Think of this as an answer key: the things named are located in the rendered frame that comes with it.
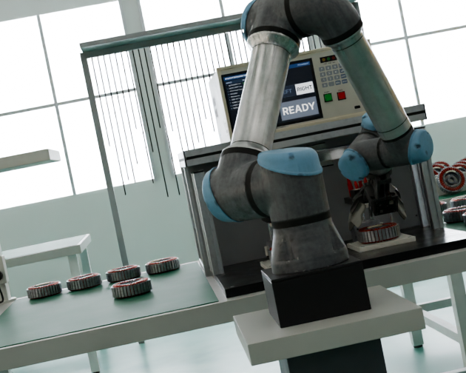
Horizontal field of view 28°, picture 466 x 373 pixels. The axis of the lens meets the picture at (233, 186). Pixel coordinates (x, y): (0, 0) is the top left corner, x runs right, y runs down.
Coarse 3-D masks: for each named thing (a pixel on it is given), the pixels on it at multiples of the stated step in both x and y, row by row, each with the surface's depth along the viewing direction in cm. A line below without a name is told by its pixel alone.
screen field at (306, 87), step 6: (294, 84) 256; (300, 84) 256; (306, 84) 256; (312, 84) 256; (288, 90) 255; (294, 90) 256; (300, 90) 256; (306, 90) 256; (312, 90) 256; (288, 96) 255
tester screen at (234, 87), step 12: (288, 72) 255; (300, 72) 256; (228, 84) 254; (240, 84) 254; (288, 84) 255; (228, 96) 254; (240, 96) 254; (300, 96) 256; (312, 96) 256; (288, 120) 256
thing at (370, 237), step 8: (376, 224) 250; (384, 224) 248; (392, 224) 242; (360, 232) 243; (368, 232) 241; (376, 232) 240; (384, 232) 240; (392, 232) 241; (360, 240) 243; (368, 240) 241; (376, 240) 240; (384, 240) 240
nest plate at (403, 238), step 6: (402, 234) 248; (390, 240) 241; (396, 240) 238; (402, 240) 238; (408, 240) 238; (414, 240) 239; (348, 246) 250; (354, 246) 242; (360, 246) 239; (366, 246) 237; (372, 246) 238; (378, 246) 238; (384, 246) 238
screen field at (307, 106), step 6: (288, 102) 255; (294, 102) 256; (300, 102) 256; (306, 102) 256; (312, 102) 256; (282, 108) 255; (288, 108) 255; (294, 108) 256; (300, 108) 256; (306, 108) 256; (312, 108) 256; (282, 114) 255; (288, 114) 256; (294, 114) 256; (300, 114) 256; (306, 114) 256; (312, 114) 256; (282, 120) 255
